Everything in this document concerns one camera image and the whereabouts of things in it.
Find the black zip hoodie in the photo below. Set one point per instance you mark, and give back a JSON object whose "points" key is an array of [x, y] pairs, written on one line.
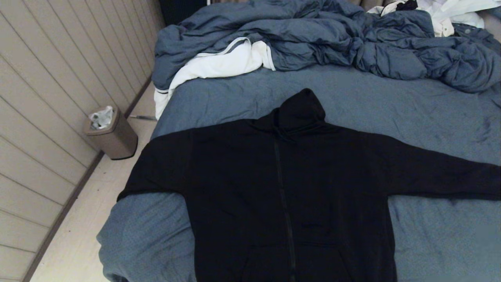
{"points": [[293, 196]]}

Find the white crumpled clothes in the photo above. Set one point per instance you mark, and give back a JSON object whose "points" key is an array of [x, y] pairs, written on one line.
{"points": [[450, 11]]}

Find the blue bed sheet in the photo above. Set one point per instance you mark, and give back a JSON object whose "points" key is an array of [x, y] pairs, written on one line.
{"points": [[235, 98]]}

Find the white blanket with grey stripe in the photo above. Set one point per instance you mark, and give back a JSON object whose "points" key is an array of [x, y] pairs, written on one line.
{"points": [[219, 62]]}

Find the thin metal rod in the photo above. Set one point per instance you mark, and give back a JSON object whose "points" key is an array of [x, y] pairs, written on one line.
{"points": [[143, 117]]}

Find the crumpled blue duvet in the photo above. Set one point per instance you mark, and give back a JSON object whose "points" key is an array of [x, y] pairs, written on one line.
{"points": [[313, 31]]}

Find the brown trash bin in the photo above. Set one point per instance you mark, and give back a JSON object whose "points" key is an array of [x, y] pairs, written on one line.
{"points": [[117, 141]]}

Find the white plastic bin bag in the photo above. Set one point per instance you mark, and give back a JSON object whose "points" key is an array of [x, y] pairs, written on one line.
{"points": [[101, 117]]}

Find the small black garment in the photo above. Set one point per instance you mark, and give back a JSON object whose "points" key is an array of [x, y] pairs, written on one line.
{"points": [[407, 5]]}

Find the blue denim shirt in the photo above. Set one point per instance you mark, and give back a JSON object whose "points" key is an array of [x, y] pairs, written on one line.
{"points": [[475, 35]]}

